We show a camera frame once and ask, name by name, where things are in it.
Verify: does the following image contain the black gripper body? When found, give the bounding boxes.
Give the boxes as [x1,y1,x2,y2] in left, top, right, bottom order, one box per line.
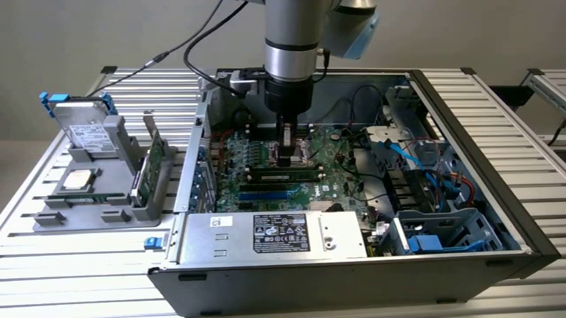
[263,78,317,117]

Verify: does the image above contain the black RAM slots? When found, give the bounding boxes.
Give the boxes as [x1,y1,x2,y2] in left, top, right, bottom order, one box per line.
[250,122,317,140]

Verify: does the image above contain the green RAM stick in slot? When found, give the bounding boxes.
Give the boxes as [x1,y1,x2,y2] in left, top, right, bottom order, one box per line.
[246,164,323,183]

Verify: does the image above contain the green motherboard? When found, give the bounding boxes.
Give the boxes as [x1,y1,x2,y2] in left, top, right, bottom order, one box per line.
[207,123,389,221]

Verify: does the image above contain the black expansion slot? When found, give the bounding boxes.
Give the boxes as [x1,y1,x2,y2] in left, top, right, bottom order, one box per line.
[239,183,290,193]

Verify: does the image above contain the blue expansion slot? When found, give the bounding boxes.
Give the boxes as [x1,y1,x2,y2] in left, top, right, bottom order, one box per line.
[238,191,290,202]

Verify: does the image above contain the silver chipset heatsink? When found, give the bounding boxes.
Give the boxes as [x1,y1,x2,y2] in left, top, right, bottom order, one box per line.
[309,199,345,213]

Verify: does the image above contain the grey metal drive cage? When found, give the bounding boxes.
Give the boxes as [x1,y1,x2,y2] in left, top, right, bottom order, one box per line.
[365,85,429,160]

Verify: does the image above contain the silver power supply unit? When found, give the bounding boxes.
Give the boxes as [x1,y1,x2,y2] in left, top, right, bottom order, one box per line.
[175,211,371,264]

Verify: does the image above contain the green graphics card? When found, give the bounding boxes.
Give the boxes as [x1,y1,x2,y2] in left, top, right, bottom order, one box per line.
[131,111,166,209]

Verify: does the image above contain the open black PC case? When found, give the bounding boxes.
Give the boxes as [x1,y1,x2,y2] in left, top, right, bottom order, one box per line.
[147,67,564,318]

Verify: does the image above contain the silver hard disk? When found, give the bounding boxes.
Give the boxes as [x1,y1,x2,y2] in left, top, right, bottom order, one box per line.
[51,101,116,156]

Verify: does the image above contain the blue-grey disk bay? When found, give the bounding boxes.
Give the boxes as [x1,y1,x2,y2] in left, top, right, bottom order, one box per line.
[391,207,506,256]

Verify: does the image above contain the silver CPU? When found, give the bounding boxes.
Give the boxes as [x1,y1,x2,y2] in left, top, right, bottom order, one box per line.
[60,168,102,192]

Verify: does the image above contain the grey plastic parts rack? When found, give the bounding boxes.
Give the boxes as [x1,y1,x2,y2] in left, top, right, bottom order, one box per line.
[31,111,180,233]

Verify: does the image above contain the aluminium slat side table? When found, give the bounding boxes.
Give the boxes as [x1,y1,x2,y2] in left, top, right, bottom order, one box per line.
[521,68,566,146]

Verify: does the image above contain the CPU socket with metal frame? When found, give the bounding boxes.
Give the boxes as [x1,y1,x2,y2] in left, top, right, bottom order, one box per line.
[263,138,321,166]

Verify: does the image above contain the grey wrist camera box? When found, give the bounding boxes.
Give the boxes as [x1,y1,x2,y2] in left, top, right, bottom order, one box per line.
[230,68,267,97]

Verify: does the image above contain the short black tool cable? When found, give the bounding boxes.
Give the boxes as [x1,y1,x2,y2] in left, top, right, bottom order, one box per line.
[314,48,331,83]

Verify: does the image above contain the thin black wire loop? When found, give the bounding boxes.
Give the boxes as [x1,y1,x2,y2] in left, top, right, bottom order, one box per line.
[339,84,389,135]

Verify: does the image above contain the blue SATA wire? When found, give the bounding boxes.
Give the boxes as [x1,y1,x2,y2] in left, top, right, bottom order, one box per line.
[383,139,463,201]

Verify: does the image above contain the black looped camera cable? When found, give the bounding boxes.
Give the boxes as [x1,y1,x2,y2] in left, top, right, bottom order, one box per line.
[183,0,251,99]

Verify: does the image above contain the black cable with metal connector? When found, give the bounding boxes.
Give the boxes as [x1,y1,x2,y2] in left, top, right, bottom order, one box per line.
[86,0,227,99]

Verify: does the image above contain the red wire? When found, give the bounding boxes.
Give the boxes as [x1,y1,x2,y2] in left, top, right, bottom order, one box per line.
[458,177,478,208]

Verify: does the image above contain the black table connector bracket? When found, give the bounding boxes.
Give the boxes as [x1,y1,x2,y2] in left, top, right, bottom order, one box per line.
[489,85,532,107]

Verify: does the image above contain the blue disk bracket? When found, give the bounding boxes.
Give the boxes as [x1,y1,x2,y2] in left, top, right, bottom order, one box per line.
[38,91,116,117]

